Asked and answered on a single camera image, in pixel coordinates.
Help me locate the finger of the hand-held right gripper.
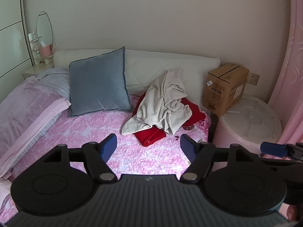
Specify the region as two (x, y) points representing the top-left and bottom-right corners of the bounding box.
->
(260, 141), (303, 164)

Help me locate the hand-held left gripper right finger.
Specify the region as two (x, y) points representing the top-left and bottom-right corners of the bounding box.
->
(180, 134), (263, 183)

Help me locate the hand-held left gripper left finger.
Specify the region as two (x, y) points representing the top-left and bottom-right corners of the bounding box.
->
(35, 133), (118, 183)

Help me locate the cream turtleneck sweater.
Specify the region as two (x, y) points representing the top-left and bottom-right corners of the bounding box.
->
(121, 69), (193, 136)

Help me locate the pink round tub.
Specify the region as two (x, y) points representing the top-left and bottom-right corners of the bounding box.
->
(211, 116), (282, 158)

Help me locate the red knit garment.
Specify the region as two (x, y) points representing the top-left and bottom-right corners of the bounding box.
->
(134, 92), (207, 147)

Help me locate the cardboard box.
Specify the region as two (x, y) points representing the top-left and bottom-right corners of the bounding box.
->
(202, 63), (250, 117)

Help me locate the grey-blue cushion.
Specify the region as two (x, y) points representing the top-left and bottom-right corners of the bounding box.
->
(67, 46), (133, 118)

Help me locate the pink curtain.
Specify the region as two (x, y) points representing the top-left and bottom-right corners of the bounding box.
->
(267, 0), (303, 147)

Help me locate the lilac striped pillow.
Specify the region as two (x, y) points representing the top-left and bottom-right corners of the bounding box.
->
(35, 67), (71, 98)

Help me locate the white padded headboard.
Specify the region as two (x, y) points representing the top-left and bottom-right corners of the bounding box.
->
(53, 49), (221, 110)

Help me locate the pink plush pillow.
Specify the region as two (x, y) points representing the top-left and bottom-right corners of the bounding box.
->
(0, 76), (72, 171)

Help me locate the white dressing table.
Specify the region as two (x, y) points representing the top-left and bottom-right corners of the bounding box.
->
(22, 57), (55, 79)

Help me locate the pink round tissue box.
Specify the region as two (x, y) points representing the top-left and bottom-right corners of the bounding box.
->
(39, 44), (53, 58)

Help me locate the small white shelf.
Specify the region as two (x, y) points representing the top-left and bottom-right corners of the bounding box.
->
(28, 31), (43, 59)

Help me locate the oval mirror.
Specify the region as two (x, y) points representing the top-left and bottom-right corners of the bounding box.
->
(36, 11), (55, 52)

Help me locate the white sliding wardrobe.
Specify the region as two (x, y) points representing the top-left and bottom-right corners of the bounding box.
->
(0, 0), (36, 86)

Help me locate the wall socket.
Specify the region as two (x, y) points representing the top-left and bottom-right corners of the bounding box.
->
(247, 72), (260, 86)

